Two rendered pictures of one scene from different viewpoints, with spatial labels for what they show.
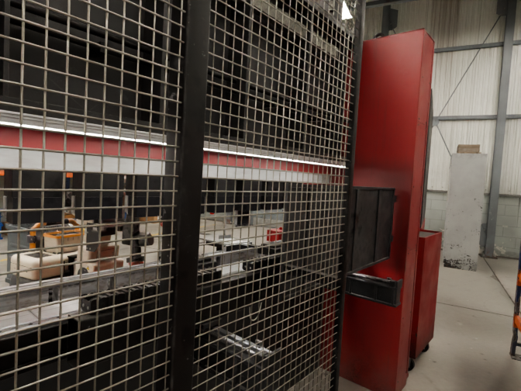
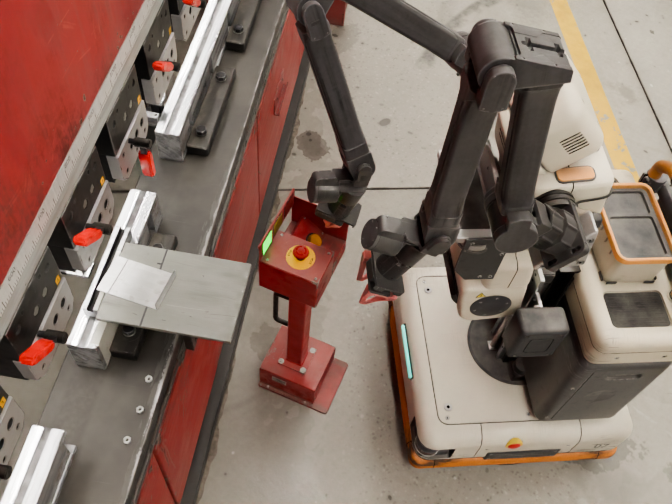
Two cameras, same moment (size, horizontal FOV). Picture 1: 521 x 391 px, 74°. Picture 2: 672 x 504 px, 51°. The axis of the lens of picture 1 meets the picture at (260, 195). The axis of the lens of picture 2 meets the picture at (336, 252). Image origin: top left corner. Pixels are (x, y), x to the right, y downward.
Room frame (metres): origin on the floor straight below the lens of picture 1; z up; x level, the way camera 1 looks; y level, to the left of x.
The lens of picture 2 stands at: (2.67, 0.03, 2.21)
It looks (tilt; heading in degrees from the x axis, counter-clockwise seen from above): 56 degrees down; 143
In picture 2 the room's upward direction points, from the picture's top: 8 degrees clockwise
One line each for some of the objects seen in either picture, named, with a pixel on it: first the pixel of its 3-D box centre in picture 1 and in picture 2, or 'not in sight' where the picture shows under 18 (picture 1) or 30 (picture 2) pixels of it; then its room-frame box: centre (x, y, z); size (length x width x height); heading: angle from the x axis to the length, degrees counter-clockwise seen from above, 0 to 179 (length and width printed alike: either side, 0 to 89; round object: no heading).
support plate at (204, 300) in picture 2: (222, 239); (176, 291); (1.95, 0.20, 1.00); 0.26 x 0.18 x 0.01; 50
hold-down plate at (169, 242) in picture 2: not in sight; (145, 293); (1.86, 0.16, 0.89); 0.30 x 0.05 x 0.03; 140
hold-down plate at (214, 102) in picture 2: not in sight; (212, 109); (1.43, 0.52, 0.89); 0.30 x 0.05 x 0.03; 140
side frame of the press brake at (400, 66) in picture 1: (353, 211); not in sight; (2.49, -0.67, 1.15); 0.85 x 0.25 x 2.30; 50
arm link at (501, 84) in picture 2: not in sight; (460, 154); (2.17, 0.63, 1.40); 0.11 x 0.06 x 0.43; 153
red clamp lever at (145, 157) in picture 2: not in sight; (142, 157); (1.78, 0.24, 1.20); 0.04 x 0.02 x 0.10; 50
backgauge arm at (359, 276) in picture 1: (342, 278); not in sight; (1.96, -0.49, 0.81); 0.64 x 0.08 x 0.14; 50
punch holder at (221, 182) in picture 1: (219, 195); (108, 122); (1.72, 0.20, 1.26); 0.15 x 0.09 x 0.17; 140
